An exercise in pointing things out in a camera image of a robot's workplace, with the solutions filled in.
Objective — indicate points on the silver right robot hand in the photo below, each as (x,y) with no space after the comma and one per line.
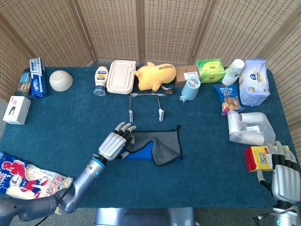
(284,181)

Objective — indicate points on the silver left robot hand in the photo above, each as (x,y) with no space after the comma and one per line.
(111,146)

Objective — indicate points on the grey and blue cloth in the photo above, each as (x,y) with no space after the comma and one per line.
(164,143)

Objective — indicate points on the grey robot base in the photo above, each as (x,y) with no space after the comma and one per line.
(145,217)

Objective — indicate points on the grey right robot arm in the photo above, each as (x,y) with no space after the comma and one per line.
(287,219)

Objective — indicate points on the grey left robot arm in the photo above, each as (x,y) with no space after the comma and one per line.
(87,174)

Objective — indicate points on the blue table carpet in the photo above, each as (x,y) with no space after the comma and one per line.
(82,131)

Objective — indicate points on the yellow red biscuit packet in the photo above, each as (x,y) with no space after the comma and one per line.
(258,157)

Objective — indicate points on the translucent plastic bag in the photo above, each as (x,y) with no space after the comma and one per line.
(254,120)

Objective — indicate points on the beige plastic lunch box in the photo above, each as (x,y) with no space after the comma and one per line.
(120,77)

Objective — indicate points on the mayonnaise squeeze bottle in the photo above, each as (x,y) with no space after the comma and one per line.
(101,77)

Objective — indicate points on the metal spoon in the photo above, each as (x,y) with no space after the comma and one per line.
(169,91)

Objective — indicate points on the yellow plush toy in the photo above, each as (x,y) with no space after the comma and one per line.
(152,75)

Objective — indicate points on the beige upturned bowl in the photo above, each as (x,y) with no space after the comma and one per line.
(60,81)

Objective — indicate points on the gloves package red blue print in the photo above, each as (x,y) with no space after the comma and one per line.
(30,176)

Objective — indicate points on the light blue cylindrical mug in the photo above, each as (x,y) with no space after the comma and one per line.
(190,90)

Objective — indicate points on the blue toothpaste box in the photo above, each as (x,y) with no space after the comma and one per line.
(38,82)

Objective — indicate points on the blue cookie snack bag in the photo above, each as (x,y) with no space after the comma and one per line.
(228,99)

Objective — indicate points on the brown cardboard box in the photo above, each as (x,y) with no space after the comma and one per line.
(183,75)

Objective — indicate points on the white box black print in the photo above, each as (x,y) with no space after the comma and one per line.
(16,110)

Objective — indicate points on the clear jar with sticks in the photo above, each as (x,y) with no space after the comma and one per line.
(23,84)

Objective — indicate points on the wicker folding screen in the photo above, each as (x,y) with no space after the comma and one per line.
(113,28)

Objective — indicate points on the stack of paper cups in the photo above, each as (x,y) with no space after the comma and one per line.
(232,73)

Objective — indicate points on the green tissue pack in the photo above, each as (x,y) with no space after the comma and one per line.
(210,70)

